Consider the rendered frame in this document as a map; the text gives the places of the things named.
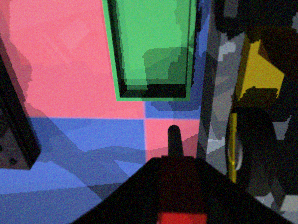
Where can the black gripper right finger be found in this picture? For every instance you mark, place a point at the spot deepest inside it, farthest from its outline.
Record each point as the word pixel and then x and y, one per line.
pixel 226 203

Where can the red-headed stop pin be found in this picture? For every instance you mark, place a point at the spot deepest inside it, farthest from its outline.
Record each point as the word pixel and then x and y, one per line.
pixel 180 195

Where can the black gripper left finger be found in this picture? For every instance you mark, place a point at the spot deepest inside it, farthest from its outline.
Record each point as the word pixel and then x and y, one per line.
pixel 136 201

